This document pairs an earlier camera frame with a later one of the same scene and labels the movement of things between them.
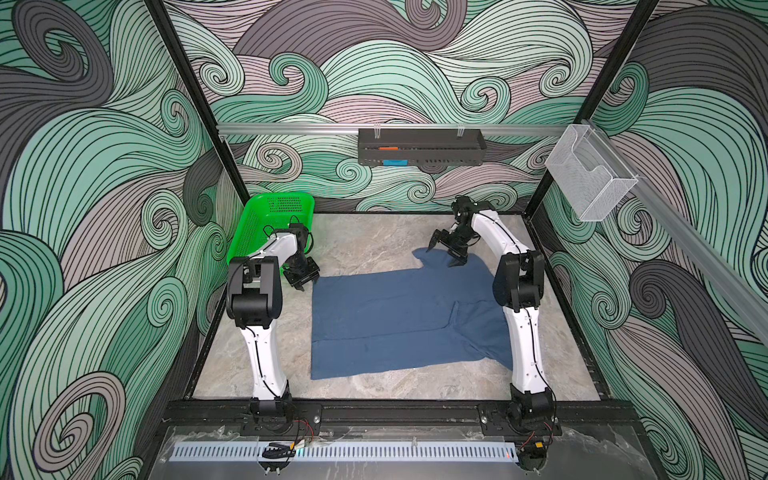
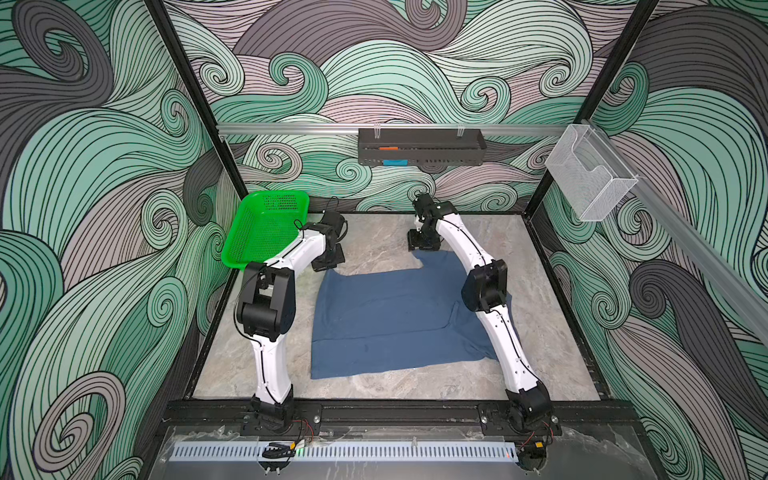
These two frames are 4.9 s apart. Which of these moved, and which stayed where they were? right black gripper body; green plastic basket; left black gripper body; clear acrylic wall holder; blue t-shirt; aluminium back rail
Moved: right black gripper body; left black gripper body
Stayed: blue t-shirt; aluminium back rail; clear acrylic wall holder; green plastic basket
